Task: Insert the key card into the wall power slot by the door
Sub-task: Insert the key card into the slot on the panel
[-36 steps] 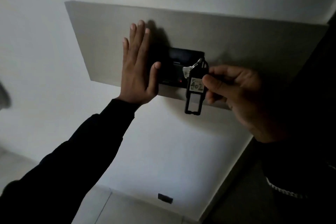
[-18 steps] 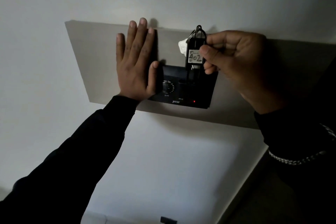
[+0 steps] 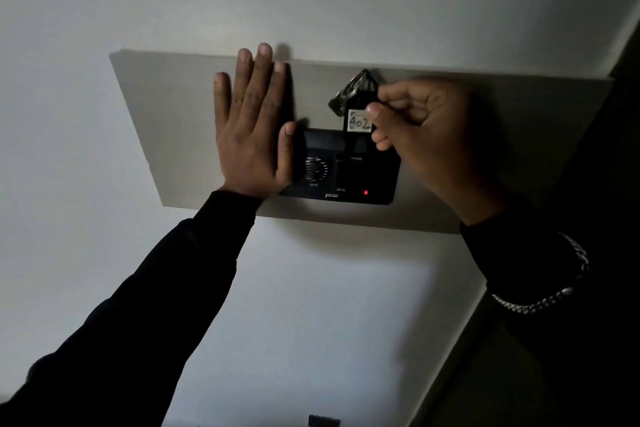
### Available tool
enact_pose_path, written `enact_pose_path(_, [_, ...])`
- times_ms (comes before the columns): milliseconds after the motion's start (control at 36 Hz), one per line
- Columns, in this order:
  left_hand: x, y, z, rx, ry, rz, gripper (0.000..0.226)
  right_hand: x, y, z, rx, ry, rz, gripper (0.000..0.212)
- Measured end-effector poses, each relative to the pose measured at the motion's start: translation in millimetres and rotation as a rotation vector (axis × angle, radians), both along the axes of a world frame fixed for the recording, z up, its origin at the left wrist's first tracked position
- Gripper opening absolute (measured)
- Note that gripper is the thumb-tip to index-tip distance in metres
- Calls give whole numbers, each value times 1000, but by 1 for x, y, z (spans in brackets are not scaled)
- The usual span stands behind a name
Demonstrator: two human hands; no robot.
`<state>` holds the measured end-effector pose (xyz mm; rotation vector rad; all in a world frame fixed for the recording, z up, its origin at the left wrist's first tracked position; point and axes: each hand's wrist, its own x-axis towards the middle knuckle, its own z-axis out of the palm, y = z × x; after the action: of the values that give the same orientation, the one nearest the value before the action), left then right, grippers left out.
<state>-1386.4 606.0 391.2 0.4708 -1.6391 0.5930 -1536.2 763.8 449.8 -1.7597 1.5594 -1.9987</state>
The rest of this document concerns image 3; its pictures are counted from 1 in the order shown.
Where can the person's right hand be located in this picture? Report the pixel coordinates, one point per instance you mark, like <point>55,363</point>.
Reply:
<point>440,141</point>

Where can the person's left hand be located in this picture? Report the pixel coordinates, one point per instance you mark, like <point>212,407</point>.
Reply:
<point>247,141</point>

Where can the person's left little finger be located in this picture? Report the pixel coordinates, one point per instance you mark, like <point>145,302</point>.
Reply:
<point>221,99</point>

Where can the person's left thumb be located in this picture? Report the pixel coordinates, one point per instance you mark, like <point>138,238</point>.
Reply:
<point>287,151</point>

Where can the person's left middle finger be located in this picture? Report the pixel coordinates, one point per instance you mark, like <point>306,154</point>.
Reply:
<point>261,74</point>

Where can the person's right thumb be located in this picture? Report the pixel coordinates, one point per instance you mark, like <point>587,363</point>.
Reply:
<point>384,121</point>

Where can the black key tag white label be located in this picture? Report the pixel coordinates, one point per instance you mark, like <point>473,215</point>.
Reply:
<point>359,119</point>

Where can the person's right forearm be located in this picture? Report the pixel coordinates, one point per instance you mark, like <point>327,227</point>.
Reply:
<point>550,301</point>

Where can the person's left forearm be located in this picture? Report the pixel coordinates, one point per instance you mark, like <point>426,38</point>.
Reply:
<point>135,321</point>

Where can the silver keys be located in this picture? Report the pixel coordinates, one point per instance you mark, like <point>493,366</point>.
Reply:
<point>341,96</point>

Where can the grey wall mounting board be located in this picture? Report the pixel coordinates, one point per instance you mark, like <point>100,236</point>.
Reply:
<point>175,131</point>

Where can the black key card switch panel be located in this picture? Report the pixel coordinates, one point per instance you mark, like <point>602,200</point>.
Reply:
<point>345,176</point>

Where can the small dark wall fixture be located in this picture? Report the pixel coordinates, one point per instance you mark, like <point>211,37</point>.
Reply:
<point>324,421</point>

